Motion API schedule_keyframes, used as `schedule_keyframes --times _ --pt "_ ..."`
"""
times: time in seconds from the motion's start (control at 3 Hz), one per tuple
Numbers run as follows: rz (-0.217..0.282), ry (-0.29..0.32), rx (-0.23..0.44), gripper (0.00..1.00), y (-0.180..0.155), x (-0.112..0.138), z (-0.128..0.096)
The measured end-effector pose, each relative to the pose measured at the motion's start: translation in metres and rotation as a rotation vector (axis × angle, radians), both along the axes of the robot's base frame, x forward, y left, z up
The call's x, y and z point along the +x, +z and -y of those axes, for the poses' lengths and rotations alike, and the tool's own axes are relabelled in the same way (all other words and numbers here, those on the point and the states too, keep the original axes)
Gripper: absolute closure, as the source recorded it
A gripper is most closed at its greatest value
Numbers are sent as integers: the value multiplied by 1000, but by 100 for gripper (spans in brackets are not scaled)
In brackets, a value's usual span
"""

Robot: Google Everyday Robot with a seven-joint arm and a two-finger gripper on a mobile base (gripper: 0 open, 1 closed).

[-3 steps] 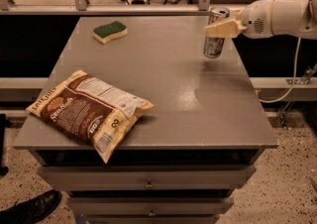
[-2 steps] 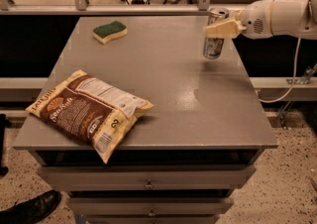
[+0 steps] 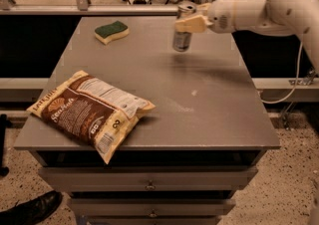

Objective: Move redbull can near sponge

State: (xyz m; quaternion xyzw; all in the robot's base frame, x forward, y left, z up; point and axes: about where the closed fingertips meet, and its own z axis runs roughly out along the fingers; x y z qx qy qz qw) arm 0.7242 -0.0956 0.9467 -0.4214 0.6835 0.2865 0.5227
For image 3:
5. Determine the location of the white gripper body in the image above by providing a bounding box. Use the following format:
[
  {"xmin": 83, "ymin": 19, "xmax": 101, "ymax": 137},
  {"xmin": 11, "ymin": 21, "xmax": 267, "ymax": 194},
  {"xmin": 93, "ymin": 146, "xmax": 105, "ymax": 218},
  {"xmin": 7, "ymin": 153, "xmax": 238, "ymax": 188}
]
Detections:
[{"xmin": 207, "ymin": 0, "xmax": 237, "ymax": 33}]

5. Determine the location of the green yellow sponge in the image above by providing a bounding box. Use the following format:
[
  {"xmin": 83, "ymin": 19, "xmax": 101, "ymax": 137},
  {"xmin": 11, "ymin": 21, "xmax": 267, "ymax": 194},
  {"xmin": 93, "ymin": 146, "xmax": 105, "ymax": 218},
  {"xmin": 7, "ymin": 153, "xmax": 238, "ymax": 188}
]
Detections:
[{"xmin": 95, "ymin": 21, "xmax": 130, "ymax": 45}]

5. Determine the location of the grey drawer cabinet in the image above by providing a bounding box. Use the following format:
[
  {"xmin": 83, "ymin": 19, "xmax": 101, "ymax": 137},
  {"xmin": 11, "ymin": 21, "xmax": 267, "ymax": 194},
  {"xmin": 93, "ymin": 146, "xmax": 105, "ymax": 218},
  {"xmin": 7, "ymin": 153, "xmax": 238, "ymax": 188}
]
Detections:
[{"xmin": 15, "ymin": 17, "xmax": 279, "ymax": 225}]

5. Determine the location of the silver blue redbull can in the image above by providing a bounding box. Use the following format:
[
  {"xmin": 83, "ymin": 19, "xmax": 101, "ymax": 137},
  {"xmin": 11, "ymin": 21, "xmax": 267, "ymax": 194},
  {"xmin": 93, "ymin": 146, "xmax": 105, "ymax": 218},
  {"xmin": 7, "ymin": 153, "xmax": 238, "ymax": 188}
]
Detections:
[{"xmin": 172, "ymin": 1, "xmax": 196, "ymax": 52}]

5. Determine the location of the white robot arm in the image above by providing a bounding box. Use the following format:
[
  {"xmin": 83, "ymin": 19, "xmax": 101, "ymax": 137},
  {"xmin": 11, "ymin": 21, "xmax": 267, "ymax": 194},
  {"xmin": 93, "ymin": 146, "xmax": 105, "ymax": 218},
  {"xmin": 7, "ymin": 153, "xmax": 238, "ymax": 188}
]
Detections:
[{"xmin": 174, "ymin": 0, "xmax": 319, "ymax": 70}]

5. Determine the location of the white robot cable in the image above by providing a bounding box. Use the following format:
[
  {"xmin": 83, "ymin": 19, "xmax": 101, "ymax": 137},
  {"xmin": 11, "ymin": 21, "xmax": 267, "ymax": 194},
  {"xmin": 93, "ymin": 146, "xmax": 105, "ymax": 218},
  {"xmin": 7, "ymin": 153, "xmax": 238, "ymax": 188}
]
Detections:
[{"xmin": 260, "ymin": 38, "xmax": 305, "ymax": 106}]

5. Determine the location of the lower grey drawer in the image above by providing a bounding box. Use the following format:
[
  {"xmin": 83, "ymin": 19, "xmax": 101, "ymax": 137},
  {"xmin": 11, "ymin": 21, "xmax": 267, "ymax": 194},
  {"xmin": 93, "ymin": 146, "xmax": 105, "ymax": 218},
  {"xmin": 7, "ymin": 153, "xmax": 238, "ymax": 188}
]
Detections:
[{"xmin": 69, "ymin": 199, "xmax": 235, "ymax": 217}]

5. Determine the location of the brown yellow chips bag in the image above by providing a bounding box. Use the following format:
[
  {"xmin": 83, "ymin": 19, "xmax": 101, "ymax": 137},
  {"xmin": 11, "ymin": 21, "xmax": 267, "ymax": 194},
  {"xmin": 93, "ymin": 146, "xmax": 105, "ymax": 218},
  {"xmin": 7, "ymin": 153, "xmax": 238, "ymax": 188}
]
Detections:
[{"xmin": 28, "ymin": 71, "xmax": 155, "ymax": 162}]

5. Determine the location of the grey drawer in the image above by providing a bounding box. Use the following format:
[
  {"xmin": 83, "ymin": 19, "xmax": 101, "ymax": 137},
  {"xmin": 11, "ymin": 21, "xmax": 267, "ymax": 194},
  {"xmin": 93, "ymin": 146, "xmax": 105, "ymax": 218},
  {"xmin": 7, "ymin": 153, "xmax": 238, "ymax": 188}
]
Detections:
[
  {"xmin": 69, "ymin": 199, "xmax": 235, "ymax": 217},
  {"xmin": 39, "ymin": 166, "xmax": 257, "ymax": 192}
]

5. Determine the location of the black leather shoe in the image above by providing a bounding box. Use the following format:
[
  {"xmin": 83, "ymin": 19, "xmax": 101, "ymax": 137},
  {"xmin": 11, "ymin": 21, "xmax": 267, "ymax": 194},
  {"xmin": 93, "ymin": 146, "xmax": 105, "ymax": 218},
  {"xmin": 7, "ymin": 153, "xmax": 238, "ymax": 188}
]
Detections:
[{"xmin": 0, "ymin": 190, "xmax": 63, "ymax": 225}]

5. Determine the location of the upper grey drawer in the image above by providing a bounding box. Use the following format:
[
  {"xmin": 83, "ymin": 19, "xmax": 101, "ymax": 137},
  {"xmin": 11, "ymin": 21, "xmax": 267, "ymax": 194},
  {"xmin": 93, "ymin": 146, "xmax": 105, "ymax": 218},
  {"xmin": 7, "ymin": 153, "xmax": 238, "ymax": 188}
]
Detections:
[{"xmin": 39, "ymin": 166, "xmax": 257, "ymax": 192}]

